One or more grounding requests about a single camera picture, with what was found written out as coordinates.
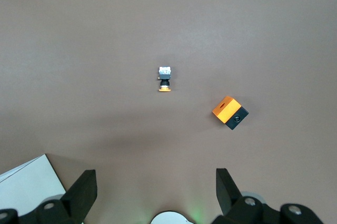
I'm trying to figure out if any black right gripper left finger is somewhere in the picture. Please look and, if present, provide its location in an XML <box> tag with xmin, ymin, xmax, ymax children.
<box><xmin>0</xmin><ymin>170</ymin><xmax>97</xmax><ymax>224</ymax></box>

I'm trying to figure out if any orange mushroom push button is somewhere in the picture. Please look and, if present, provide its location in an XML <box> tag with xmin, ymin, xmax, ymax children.
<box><xmin>157</xmin><ymin>66</ymin><xmax>173</xmax><ymax>93</ymax></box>

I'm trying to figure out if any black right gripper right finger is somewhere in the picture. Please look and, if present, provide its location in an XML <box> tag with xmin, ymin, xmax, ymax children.
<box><xmin>212</xmin><ymin>168</ymin><xmax>325</xmax><ymax>224</ymax></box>

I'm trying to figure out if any orange and black button box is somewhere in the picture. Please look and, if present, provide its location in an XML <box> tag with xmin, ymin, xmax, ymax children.
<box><xmin>212</xmin><ymin>95</ymin><xmax>250</xmax><ymax>131</ymax></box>

